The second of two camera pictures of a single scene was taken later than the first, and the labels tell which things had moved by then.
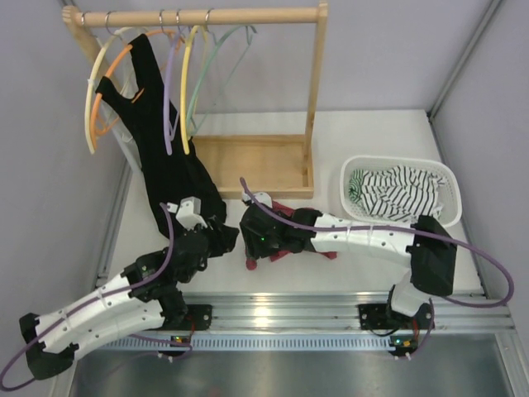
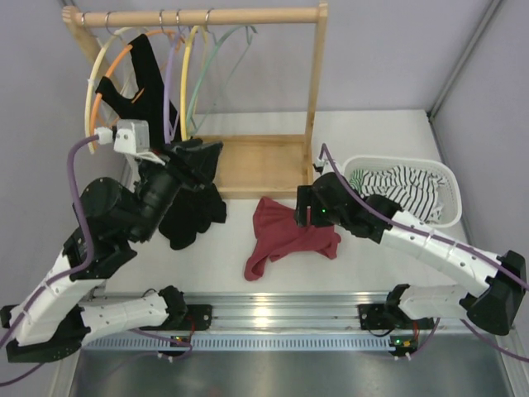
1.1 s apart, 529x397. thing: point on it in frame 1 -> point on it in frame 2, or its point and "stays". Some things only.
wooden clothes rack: [239, 166] stays
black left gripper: [211, 238] -> [184, 164]
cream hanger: [90, 95] stays
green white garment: [355, 184] stays
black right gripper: [255, 249] -> [308, 197]
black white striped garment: [404, 193] stays
